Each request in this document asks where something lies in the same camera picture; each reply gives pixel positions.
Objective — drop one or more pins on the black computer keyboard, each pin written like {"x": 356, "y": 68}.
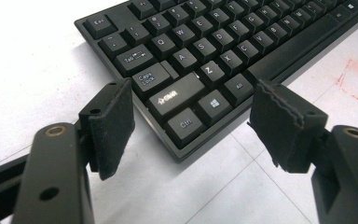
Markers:
{"x": 199, "y": 53}

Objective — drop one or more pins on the white table cover sheet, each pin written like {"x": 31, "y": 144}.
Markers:
{"x": 28, "y": 77}

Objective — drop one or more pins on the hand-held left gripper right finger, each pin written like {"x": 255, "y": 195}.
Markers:
{"x": 284, "y": 130}

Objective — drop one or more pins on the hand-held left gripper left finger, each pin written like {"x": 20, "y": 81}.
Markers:
{"x": 110, "y": 130}

